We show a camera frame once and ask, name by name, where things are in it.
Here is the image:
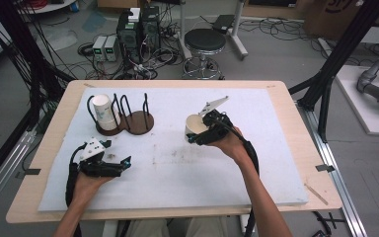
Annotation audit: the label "tangle of floor cables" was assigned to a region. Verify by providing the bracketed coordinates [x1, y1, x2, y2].
[58, 4, 187, 81]

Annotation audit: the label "white foam mat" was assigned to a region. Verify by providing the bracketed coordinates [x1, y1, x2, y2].
[38, 87, 310, 212]

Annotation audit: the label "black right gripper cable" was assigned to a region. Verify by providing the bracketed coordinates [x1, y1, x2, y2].
[210, 116, 261, 237]

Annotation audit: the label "person's right hand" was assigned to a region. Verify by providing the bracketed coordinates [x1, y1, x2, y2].
[208, 126, 255, 167]

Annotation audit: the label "person's right leg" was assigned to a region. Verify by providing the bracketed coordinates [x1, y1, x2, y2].
[186, 216, 230, 237]

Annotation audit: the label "grey power supply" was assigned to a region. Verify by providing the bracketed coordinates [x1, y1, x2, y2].
[104, 35, 121, 62]
[92, 35, 108, 62]

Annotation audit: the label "person's left leg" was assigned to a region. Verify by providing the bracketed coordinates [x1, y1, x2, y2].
[124, 218, 173, 237]

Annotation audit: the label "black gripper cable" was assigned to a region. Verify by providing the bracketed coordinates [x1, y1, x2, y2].
[64, 143, 89, 237]
[210, 116, 261, 237]

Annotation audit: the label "small white box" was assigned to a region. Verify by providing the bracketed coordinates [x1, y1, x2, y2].
[127, 7, 141, 24]

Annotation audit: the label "black metal frame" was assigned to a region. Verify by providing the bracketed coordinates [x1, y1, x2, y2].
[0, 0, 77, 196]
[288, 0, 379, 143]

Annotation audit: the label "person's left hand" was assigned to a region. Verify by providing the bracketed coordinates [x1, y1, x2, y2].
[73, 172, 115, 211]

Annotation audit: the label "white paper cup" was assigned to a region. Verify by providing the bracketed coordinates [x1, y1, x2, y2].
[184, 113, 212, 143]
[90, 93, 121, 131]

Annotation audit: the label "white round table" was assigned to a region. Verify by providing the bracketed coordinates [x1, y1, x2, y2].
[18, 0, 77, 15]

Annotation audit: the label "brown cardboard box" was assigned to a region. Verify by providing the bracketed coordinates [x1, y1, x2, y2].
[302, 0, 379, 42]

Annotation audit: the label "black computer tower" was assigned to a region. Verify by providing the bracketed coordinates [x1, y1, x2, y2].
[115, 11, 143, 64]
[140, 5, 162, 54]

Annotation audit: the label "black floor brackets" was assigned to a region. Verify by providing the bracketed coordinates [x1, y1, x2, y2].
[310, 210, 347, 237]

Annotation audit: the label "person's leg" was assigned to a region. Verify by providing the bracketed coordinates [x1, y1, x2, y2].
[124, 218, 173, 237]
[186, 216, 230, 237]

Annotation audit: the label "black round stool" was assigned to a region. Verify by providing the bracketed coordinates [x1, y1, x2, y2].
[181, 28, 227, 81]

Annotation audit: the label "white platform board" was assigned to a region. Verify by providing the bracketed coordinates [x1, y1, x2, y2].
[335, 64, 379, 137]

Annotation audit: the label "aluminium floor rail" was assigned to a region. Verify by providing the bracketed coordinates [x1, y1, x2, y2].
[296, 101, 369, 237]
[0, 129, 38, 221]

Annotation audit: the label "black flat device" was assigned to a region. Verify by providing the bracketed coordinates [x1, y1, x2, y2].
[211, 14, 236, 35]

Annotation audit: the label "white table leg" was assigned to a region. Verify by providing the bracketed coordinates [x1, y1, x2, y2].
[102, 219, 118, 237]

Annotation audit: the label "thin wooden stick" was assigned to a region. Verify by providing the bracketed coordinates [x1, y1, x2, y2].
[304, 183, 330, 206]

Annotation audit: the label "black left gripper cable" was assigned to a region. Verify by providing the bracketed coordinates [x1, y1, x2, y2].
[64, 143, 89, 237]

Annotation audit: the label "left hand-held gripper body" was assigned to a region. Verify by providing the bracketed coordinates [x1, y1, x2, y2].
[77, 137, 124, 179]

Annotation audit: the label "loose black floor cables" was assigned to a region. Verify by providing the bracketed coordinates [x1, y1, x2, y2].
[238, 17, 331, 61]

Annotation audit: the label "brown cup holder rack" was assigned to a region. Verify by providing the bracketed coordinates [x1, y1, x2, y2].
[86, 92, 155, 137]

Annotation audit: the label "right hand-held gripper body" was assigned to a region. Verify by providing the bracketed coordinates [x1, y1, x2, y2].
[195, 95, 237, 146]

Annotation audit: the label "white metal stand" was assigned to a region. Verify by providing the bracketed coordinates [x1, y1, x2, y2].
[177, 0, 250, 61]

